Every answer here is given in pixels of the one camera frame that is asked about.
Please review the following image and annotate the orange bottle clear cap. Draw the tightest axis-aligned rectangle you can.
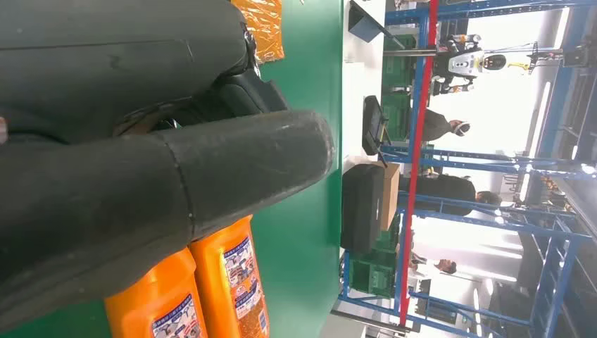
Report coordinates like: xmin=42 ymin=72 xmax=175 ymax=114
xmin=189 ymin=214 xmax=272 ymax=338
xmin=103 ymin=247 xmax=209 ymax=338

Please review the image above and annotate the tablet with blue cover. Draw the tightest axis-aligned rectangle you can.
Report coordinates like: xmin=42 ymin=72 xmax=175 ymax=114
xmin=347 ymin=0 xmax=407 ymax=51

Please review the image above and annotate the black carry case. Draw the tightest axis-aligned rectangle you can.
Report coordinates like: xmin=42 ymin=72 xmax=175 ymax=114
xmin=340 ymin=163 xmax=387 ymax=256

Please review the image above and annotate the green table mat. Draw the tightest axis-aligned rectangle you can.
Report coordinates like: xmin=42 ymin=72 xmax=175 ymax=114
xmin=0 ymin=0 xmax=346 ymax=338

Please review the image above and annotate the yellow plastic sheet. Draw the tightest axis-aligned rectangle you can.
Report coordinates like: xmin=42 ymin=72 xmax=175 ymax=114
xmin=230 ymin=0 xmax=285 ymax=65

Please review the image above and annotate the white humanoid robot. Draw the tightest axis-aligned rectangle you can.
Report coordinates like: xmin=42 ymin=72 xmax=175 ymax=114
xmin=431 ymin=32 xmax=508 ymax=96

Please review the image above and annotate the white desk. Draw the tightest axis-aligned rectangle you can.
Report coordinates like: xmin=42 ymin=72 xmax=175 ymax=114
xmin=341 ymin=0 xmax=389 ymax=175

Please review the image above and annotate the green crate stack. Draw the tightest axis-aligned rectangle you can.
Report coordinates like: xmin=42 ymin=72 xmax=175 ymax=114
xmin=381 ymin=33 xmax=418 ymax=143
xmin=348 ymin=214 xmax=403 ymax=301

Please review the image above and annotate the red pole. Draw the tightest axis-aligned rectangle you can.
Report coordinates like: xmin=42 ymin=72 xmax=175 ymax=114
xmin=398 ymin=0 xmax=440 ymax=327

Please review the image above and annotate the cardboard box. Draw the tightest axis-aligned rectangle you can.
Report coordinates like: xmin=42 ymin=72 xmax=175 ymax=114
xmin=379 ymin=161 xmax=402 ymax=232

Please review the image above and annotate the blue metal rack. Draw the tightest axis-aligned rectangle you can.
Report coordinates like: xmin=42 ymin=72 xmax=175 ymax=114
xmin=379 ymin=0 xmax=597 ymax=180
xmin=337 ymin=193 xmax=596 ymax=338

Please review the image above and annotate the person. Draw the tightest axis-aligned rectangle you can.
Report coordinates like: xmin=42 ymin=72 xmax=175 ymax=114
xmin=409 ymin=251 xmax=459 ymax=277
xmin=422 ymin=108 xmax=472 ymax=143
xmin=400 ymin=173 xmax=503 ymax=218

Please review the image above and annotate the black remote controller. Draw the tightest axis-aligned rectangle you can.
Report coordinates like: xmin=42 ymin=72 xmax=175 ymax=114
xmin=361 ymin=94 xmax=391 ymax=169

